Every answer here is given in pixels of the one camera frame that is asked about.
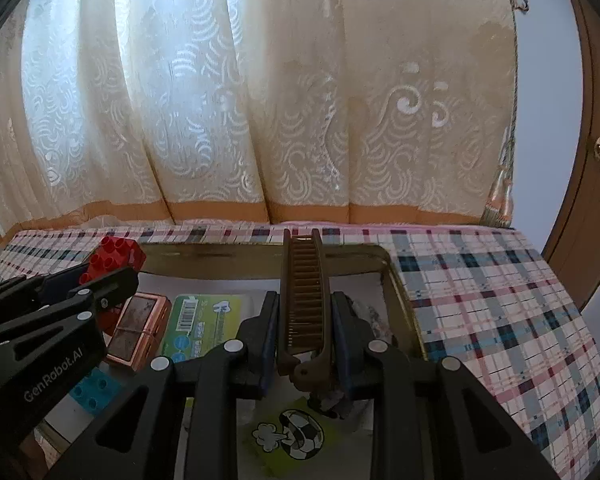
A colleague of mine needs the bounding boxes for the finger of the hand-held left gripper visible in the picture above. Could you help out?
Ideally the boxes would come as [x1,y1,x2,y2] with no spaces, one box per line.
[0,266,140,346]
[0,261,93,326]

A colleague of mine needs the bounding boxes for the rose gold rectangular case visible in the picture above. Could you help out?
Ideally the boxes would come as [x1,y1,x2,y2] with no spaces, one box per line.
[104,294,173,372]

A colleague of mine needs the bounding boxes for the blue toy brick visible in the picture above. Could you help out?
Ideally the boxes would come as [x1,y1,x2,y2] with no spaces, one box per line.
[70,366,126,416]

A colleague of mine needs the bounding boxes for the brown wooden door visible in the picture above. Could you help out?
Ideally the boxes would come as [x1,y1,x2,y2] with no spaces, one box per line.
[540,0,600,311]

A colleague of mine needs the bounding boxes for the clear green-label floss box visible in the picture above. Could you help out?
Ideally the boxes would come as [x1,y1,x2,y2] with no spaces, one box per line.
[159,294,256,363]

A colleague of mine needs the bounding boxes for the white paper sheet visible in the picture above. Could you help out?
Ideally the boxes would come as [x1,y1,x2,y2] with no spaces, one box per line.
[45,272,386,480]

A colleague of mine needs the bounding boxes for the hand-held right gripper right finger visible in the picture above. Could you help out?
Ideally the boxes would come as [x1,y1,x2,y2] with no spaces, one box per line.
[330,291,556,480]

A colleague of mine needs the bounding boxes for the brown folding comb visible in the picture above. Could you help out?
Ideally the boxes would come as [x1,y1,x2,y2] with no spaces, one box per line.
[276,227,337,397]

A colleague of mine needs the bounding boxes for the curtain tieback tassel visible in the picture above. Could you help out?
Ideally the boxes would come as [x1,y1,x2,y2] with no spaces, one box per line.
[480,125,516,228]

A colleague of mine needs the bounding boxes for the plaid tablecloth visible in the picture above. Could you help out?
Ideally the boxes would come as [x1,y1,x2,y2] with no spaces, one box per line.
[0,225,600,480]

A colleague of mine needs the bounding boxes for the cream patterned curtain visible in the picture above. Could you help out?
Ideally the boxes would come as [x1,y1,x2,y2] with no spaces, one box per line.
[0,0,523,261]

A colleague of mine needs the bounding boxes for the gold metal tin box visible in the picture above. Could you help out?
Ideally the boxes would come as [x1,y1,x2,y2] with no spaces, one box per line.
[32,242,428,461]

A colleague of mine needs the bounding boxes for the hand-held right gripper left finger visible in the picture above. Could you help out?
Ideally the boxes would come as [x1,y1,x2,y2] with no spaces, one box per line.
[55,290,281,480]

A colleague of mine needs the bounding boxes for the red toy brick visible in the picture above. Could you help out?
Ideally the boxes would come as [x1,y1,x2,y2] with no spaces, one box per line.
[78,236,147,335]

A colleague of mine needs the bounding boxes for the green football print card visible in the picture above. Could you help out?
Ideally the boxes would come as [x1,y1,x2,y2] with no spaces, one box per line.
[237,395,341,478]

